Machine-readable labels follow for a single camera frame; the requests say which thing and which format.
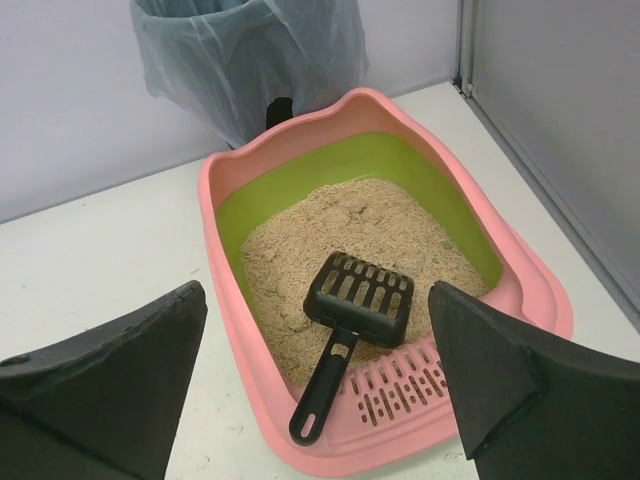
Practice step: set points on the black bin with blue liner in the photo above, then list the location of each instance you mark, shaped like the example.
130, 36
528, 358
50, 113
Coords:
226, 62

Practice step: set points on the black slotted litter scoop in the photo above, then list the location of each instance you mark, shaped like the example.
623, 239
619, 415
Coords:
358, 301

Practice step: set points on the aluminium frame post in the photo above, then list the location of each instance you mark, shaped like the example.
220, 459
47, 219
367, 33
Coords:
557, 85

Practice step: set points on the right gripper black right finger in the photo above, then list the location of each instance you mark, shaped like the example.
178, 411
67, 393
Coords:
529, 404

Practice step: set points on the pink cat litter box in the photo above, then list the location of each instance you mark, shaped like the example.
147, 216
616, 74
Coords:
398, 406

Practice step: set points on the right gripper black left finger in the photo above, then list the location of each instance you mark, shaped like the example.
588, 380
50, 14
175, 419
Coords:
105, 403

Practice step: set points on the beige pellet cat litter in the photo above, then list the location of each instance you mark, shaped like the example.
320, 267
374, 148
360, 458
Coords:
372, 219

